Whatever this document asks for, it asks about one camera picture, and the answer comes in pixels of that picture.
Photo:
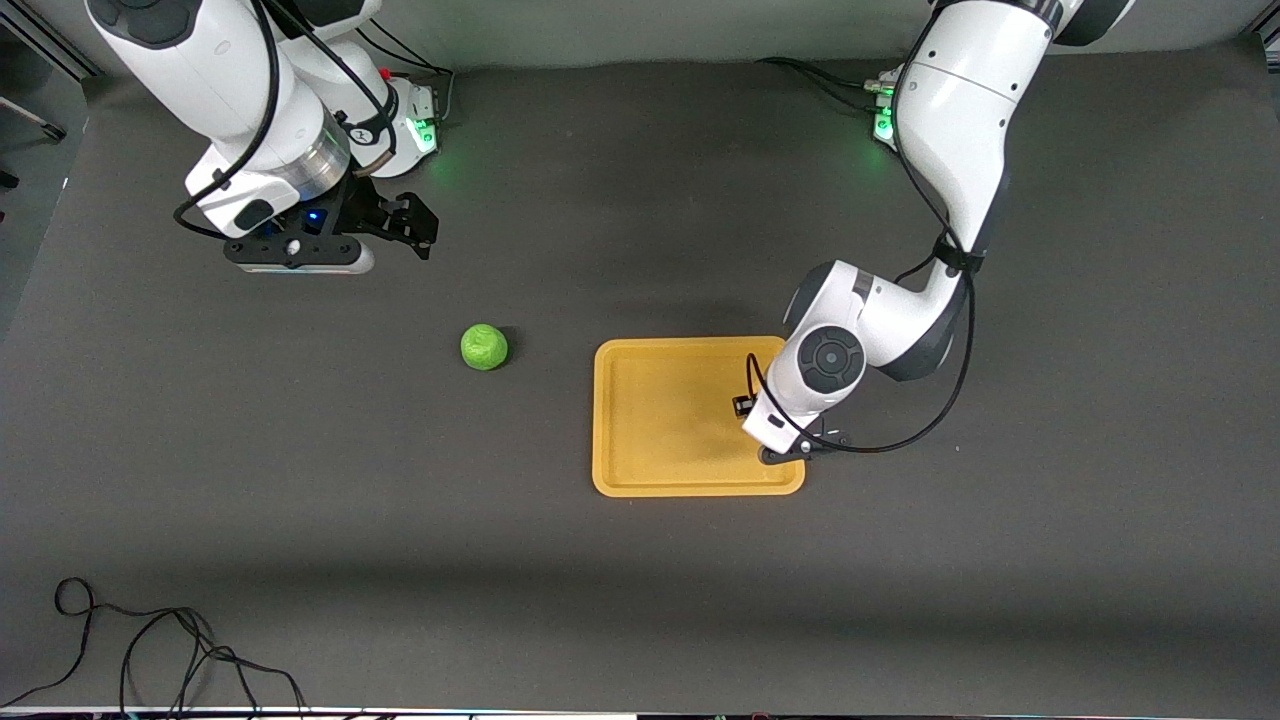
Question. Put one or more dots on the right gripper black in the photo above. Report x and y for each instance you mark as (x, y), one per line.
(372, 214)

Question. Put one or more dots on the yellow plastic tray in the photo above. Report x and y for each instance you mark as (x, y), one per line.
(670, 420)

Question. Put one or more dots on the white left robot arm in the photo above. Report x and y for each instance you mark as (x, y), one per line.
(960, 110)

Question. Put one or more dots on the green apple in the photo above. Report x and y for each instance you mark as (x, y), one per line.
(484, 347)

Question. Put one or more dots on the aluminium frame bar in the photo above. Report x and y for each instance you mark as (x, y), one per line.
(45, 35)

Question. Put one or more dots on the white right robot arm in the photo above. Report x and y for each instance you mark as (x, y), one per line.
(220, 70)

